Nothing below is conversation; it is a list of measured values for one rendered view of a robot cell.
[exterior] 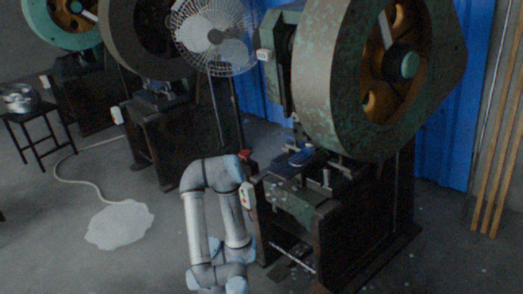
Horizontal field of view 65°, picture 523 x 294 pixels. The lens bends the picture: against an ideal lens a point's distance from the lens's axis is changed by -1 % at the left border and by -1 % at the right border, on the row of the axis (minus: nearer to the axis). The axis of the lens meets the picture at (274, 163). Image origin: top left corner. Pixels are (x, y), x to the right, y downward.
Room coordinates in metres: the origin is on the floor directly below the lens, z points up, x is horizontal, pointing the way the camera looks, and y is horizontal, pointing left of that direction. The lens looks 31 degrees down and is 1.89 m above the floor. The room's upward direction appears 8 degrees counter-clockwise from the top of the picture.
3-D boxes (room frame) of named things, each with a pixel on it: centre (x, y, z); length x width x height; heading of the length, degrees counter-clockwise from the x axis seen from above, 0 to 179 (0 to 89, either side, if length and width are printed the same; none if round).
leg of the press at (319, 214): (1.79, -0.51, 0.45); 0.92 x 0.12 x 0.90; 129
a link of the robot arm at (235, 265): (1.12, 0.20, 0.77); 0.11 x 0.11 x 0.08; 3
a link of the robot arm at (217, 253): (1.39, 0.33, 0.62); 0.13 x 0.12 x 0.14; 93
